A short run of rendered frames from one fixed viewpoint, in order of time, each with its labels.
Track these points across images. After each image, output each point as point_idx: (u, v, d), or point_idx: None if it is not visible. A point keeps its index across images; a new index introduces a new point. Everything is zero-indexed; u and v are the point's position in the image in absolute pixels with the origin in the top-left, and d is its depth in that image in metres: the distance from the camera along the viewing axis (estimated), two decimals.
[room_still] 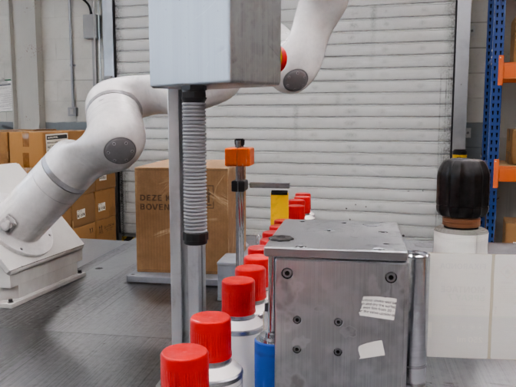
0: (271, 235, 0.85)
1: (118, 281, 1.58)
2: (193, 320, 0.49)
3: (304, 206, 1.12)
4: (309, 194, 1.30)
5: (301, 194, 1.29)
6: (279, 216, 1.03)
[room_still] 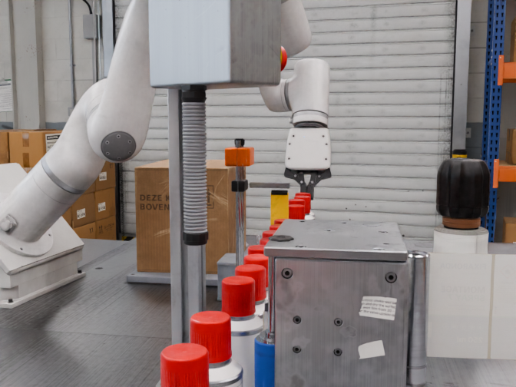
0: (271, 235, 0.85)
1: (118, 281, 1.58)
2: (193, 320, 0.49)
3: (304, 206, 1.12)
4: (309, 194, 1.30)
5: (301, 194, 1.29)
6: (279, 216, 1.03)
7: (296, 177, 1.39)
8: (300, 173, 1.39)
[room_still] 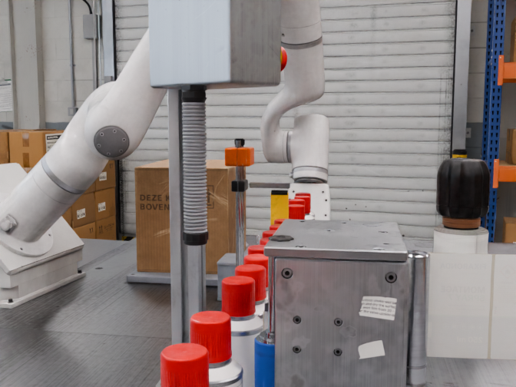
0: (271, 235, 0.85)
1: (118, 281, 1.58)
2: (193, 320, 0.49)
3: (304, 206, 1.12)
4: (309, 194, 1.30)
5: (301, 194, 1.29)
6: (279, 216, 1.03)
7: None
8: None
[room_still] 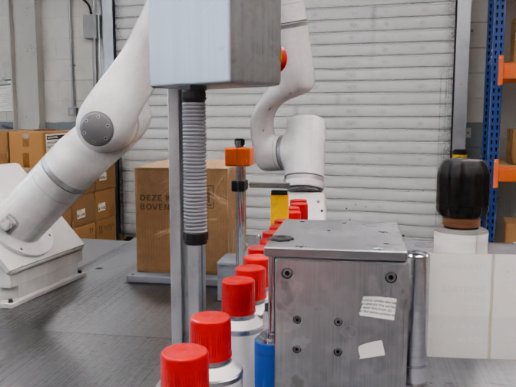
0: (271, 235, 0.85)
1: (118, 281, 1.58)
2: (193, 320, 0.49)
3: (301, 213, 1.05)
4: (305, 200, 1.20)
5: (296, 201, 1.19)
6: (279, 216, 1.03)
7: None
8: None
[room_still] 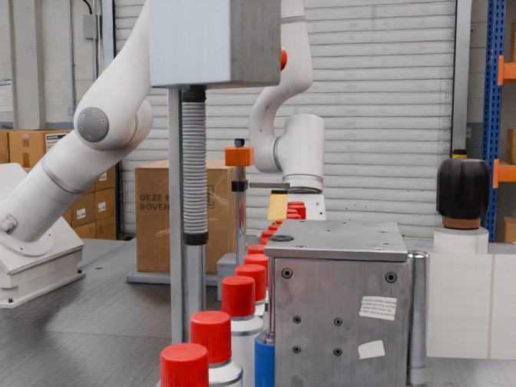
0: (271, 235, 0.85)
1: (118, 281, 1.58)
2: (193, 320, 0.49)
3: (300, 216, 1.02)
4: (303, 203, 1.16)
5: (294, 203, 1.15)
6: (276, 213, 1.00)
7: None
8: None
